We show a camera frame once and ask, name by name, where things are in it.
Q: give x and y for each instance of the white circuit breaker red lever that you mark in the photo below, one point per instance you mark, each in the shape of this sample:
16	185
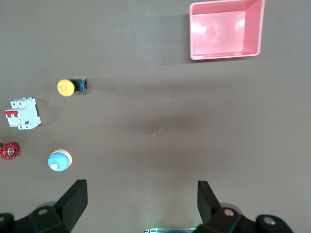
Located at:
24	116

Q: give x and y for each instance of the blue round knob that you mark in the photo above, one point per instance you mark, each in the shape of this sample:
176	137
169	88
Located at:
58	161

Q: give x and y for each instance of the brass valve red handwheel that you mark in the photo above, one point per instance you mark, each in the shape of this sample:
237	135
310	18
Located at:
9	151

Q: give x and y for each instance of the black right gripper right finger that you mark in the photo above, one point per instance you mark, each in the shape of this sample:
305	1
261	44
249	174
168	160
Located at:
211	218

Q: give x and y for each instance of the pink plastic box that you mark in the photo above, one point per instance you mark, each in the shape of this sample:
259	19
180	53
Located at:
218	31

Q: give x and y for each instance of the yellow push button switch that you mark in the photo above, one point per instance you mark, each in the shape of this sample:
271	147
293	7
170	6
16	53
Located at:
65	88

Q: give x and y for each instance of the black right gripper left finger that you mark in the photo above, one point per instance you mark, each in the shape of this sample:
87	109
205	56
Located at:
65	208

